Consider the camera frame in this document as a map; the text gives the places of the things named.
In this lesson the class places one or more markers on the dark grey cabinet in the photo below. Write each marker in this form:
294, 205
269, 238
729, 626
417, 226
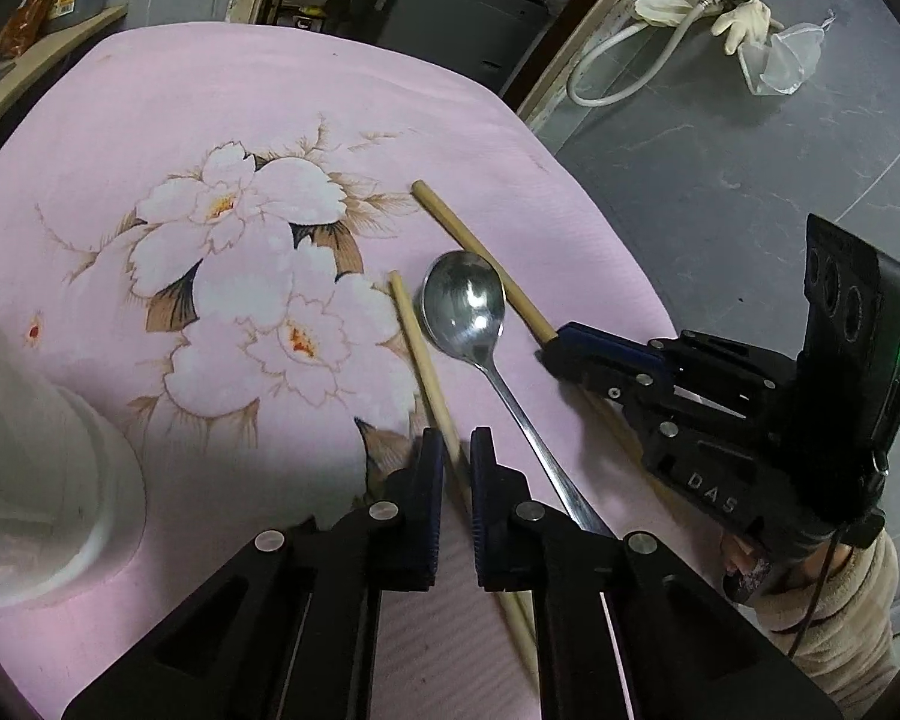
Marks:
442, 15

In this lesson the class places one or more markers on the large metal spoon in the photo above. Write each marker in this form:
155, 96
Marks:
465, 307

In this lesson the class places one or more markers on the white mesh bag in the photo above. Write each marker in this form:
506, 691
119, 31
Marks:
787, 60

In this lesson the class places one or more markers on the cream rubber gloves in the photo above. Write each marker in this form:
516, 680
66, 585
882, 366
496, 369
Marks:
750, 19

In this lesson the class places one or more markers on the person's right hand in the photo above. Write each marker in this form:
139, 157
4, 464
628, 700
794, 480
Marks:
742, 574

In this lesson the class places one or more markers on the pink floral cloth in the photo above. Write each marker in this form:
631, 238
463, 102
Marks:
232, 427

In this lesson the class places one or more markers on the orange packet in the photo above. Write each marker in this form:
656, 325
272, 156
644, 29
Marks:
41, 7

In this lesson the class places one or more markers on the wooden chopstick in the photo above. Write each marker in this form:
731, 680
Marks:
480, 255
427, 375

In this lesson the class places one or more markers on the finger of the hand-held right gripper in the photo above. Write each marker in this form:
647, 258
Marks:
615, 341
600, 382

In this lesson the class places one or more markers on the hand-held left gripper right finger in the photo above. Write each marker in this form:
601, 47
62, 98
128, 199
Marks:
484, 510

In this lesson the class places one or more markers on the white plastic utensil holder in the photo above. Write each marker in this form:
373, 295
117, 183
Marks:
37, 465

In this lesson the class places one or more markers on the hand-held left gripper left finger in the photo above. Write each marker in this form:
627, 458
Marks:
429, 510

